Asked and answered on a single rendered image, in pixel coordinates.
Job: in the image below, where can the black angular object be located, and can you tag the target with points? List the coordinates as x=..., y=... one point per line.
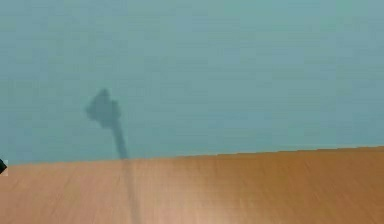
x=2, y=166

